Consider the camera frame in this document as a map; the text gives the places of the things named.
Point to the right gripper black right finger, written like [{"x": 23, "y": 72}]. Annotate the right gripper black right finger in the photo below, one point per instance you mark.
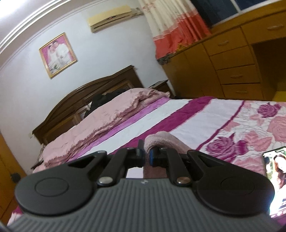
[{"x": 171, "y": 161}]

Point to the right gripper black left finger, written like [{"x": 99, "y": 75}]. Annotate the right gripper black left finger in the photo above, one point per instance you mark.
[{"x": 120, "y": 163}]

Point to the pink knitted cardigan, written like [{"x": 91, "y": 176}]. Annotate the pink knitted cardigan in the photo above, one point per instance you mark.
[{"x": 161, "y": 139}]

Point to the black garment at headboard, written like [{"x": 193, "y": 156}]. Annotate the black garment at headboard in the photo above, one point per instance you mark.
[{"x": 101, "y": 99}]

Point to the pink folded blanket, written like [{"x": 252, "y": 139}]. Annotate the pink folded blanket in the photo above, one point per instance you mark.
[{"x": 97, "y": 124}]

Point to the dark wooden nightstand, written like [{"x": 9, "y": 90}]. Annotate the dark wooden nightstand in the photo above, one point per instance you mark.
[{"x": 161, "y": 86}]

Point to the dark wooden headboard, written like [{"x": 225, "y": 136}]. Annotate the dark wooden headboard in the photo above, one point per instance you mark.
[{"x": 68, "y": 112}]

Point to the floral purple white bedspread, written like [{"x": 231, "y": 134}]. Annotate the floral purple white bedspread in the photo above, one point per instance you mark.
[{"x": 205, "y": 123}]

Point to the smartphone with lit screen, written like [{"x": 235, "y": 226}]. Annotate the smartphone with lit screen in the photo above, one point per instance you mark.
[{"x": 275, "y": 171}]

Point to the wooden wardrobe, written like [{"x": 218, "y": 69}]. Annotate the wooden wardrobe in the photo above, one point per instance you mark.
[{"x": 11, "y": 172}]

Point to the framed wedding photo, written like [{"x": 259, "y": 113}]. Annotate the framed wedding photo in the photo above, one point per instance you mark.
[{"x": 57, "y": 55}]

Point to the wooden drawer cabinet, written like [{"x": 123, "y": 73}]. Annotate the wooden drawer cabinet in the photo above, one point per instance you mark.
[{"x": 244, "y": 62}]

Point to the floral orange curtain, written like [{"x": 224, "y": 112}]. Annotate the floral orange curtain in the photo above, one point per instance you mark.
[{"x": 174, "y": 25}]

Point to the cream wall air conditioner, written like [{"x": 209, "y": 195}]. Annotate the cream wall air conditioner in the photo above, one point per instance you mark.
[{"x": 112, "y": 17}]

